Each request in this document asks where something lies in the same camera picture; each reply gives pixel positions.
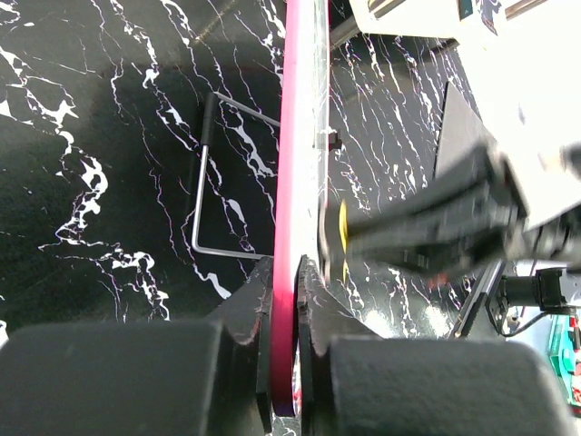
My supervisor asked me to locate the black notebook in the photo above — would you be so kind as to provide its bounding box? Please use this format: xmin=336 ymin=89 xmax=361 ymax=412
xmin=434 ymin=81 xmax=495 ymax=177

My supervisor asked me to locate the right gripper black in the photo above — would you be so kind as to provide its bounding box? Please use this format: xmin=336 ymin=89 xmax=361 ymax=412
xmin=347 ymin=144 xmax=525 ymax=275

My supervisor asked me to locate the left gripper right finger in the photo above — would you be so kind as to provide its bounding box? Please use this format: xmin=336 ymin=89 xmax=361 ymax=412
xmin=297 ymin=258 xmax=572 ymax=435

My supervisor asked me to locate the pink framed whiteboard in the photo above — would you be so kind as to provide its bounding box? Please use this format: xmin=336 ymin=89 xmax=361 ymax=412
xmin=270 ymin=1 xmax=330 ymax=417

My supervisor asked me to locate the metal whiteboard stand wire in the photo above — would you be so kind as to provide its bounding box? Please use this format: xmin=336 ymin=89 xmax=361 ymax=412
xmin=190 ymin=90 xmax=282 ymax=261

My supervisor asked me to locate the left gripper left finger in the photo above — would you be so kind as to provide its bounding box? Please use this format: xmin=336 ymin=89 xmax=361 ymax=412
xmin=1 ymin=258 xmax=272 ymax=435

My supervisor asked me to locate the yellow black whiteboard eraser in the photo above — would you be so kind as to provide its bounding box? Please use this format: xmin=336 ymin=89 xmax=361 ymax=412
xmin=318 ymin=201 xmax=349 ymax=284

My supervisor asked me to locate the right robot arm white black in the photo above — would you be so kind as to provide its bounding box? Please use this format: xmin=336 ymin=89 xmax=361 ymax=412
xmin=320 ymin=32 xmax=580 ymax=278

